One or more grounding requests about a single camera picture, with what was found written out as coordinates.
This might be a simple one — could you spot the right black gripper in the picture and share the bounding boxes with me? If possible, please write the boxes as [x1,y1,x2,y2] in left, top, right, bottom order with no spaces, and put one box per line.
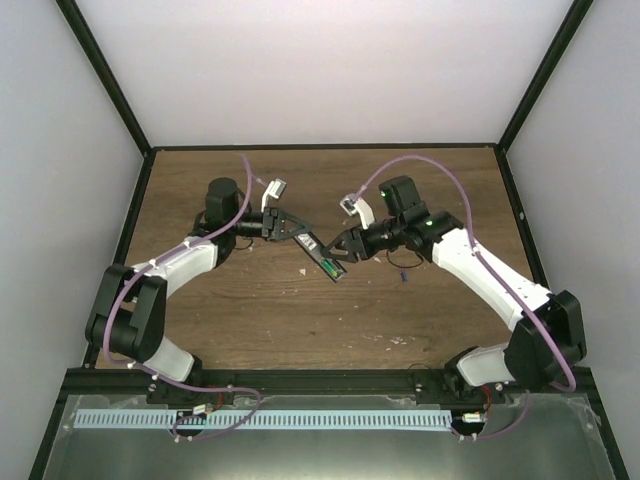
[325,217,406,263]

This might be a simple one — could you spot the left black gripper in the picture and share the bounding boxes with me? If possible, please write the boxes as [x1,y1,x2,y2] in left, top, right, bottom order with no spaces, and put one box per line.
[228,208,311,242]

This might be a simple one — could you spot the green AA battery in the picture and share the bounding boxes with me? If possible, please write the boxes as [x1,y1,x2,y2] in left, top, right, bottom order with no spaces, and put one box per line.
[321,259,342,281]

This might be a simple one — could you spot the black remote control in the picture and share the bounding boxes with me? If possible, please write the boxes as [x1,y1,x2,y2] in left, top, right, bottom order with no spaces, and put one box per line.
[293,232,347,283]

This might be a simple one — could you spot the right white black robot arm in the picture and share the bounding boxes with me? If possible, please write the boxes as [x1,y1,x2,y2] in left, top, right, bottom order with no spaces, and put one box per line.
[323,176,586,403]

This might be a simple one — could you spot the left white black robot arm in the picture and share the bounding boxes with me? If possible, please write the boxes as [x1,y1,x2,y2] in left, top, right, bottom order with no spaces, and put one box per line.
[85,177,311,404]

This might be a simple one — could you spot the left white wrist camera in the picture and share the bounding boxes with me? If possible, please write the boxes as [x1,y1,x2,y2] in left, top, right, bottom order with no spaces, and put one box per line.
[261,178,287,212]

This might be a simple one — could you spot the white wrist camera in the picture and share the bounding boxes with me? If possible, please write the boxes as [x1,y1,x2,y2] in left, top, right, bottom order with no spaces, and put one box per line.
[261,178,287,212]
[340,194,375,230]

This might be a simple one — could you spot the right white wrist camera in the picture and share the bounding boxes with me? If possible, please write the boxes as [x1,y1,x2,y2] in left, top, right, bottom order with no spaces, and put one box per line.
[340,194,375,230]

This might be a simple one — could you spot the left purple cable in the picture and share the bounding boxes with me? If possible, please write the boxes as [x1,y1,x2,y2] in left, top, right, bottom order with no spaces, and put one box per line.
[102,152,269,443]

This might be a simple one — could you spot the light blue slotted cable duct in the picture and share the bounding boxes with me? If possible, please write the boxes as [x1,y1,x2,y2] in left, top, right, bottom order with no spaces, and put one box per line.
[72,409,452,432]

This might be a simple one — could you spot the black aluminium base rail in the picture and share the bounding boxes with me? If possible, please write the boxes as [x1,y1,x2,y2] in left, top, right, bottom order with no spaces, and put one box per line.
[64,367,594,405]

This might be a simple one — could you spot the black left frame post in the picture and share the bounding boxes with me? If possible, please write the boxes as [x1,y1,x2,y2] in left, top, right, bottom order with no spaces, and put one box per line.
[54,0,154,156]

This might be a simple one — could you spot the black frame post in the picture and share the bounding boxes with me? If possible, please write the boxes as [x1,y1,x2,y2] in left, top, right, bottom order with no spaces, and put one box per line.
[499,0,596,151]
[54,0,154,156]

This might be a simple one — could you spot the black right frame post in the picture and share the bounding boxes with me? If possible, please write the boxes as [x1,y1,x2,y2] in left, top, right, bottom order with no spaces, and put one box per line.
[499,0,596,151]

